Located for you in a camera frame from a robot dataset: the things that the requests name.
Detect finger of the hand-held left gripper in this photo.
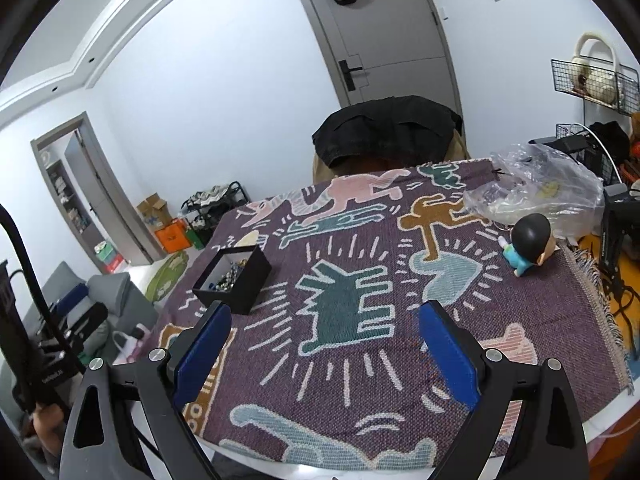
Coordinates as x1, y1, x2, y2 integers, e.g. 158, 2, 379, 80
42, 344, 88, 394

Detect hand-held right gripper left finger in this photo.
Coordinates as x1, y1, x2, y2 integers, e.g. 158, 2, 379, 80
60, 301, 233, 480

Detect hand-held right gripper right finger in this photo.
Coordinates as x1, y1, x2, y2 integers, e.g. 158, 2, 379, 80
419, 300, 591, 480

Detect dark bead bracelet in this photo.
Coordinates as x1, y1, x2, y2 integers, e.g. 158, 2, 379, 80
207, 257, 251, 292

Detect black jewelry box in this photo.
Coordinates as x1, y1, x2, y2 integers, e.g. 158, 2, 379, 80
192, 245, 273, 317

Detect person's left hand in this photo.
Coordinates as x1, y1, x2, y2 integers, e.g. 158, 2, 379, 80
22, 402, 68, 461

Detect white tote bag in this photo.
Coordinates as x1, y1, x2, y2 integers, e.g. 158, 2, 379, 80
112, 327, 151, 363

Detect green round rug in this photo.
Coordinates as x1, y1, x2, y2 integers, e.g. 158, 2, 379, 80
146, 251, 190, 303

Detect grey sofa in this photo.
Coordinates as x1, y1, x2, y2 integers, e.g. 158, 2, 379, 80
30, 260, 161, 361

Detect printed purple blanket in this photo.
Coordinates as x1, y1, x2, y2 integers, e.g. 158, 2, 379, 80
150, 157, 632, 471

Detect orange bag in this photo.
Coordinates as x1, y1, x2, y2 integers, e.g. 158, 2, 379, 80
154, 219, 193, 253

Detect black shoe rack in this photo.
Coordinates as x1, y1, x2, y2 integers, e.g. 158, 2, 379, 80
180, 182, 251, 250

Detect printed cardboard box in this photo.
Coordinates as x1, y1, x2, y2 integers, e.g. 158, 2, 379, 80
137, 194, 176, 231

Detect black-haired toy figurine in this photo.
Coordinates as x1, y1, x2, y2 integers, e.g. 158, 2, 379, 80
500, 212, 560, 277

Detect grey shelf cabinet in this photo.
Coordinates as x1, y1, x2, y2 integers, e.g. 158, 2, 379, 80
30, 112, 153, 273

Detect clear plastic bag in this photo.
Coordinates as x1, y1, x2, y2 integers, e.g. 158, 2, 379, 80
462, 142, 606, 241

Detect black device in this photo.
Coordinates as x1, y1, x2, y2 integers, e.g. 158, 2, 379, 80
600, 185, 640, 271

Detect black jacket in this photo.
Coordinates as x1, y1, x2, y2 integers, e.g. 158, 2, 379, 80
311, 96, 463, 168

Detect black bag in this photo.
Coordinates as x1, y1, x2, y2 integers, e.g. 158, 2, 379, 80
587, 121, 631, 166

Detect cream headphones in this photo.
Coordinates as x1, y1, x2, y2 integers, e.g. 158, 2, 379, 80
572, 32, 621, 106

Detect grey door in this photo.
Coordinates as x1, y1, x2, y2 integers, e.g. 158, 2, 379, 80
284, 0, 463, 111

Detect black cable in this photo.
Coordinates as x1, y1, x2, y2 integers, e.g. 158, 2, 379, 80
0, 204, 86, 376

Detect black door handle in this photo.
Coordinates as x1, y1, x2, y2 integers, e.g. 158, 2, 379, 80
338, 59, 365, 92

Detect black wire basket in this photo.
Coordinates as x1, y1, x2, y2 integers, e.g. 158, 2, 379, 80
551, 59, 640, 116

